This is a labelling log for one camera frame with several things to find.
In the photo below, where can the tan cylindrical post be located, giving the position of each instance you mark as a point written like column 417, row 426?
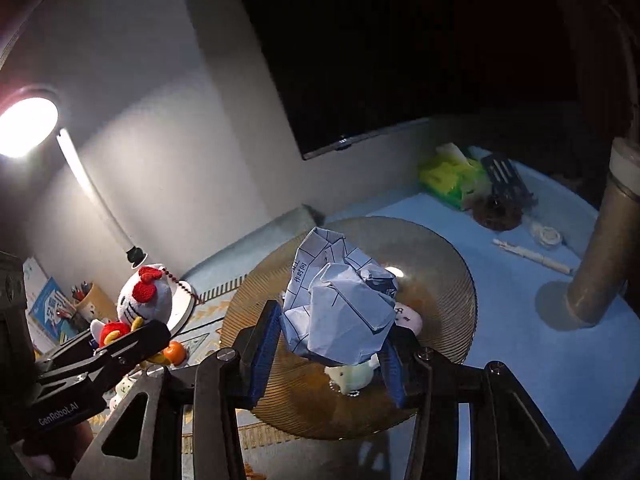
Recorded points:
column 605, row 240

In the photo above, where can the brown hair scrunchie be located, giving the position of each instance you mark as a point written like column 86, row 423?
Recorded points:
column 497, row 215

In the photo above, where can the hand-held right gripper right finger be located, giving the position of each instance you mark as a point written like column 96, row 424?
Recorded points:
column 395, row 380

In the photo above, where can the white cat plush toy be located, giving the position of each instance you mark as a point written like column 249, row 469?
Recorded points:
column 137, row 300

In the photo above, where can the dark flat monitor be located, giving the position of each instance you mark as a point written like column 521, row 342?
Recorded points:
column 400, row 50

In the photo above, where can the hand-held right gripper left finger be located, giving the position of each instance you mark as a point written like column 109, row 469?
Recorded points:
column 266, row 350

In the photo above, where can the small orange fruit toy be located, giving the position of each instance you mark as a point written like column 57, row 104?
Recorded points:
column 175, row 352

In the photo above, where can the white desk lamp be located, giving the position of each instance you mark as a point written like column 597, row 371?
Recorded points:
column 25, row 125

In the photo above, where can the printed paper ball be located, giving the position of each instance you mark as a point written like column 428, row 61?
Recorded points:
column 340, row 310

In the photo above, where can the small white figure toy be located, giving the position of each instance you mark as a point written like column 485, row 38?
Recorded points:
column 121, row 391

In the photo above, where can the white pen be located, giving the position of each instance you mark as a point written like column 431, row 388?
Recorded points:
column 530, row 256

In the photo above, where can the bamboo pen holder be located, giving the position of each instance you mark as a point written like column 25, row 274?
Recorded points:
column 97, row 305

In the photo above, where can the woven basket with paper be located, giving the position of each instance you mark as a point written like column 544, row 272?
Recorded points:
column 440, row 280

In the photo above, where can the person's left hand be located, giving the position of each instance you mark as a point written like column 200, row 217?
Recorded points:
column 70, row 452

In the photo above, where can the small pale animal toy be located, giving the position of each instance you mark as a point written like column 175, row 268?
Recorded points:
column 350, row 376

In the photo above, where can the green tissue pack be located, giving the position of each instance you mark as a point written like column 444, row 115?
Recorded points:
column 450, row 177

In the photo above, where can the row of upright books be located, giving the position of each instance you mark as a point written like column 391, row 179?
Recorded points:
column 47, row 305

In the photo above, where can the small white round lid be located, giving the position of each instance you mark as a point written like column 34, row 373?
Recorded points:
column 548, row 236

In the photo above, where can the pink white round toy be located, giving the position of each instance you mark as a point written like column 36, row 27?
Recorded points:
column 410, row 317

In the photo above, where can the bunch of coloured pens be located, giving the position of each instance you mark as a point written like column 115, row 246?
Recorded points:
column 82, row 291

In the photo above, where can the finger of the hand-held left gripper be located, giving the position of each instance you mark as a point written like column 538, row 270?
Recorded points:
column 135, row 342

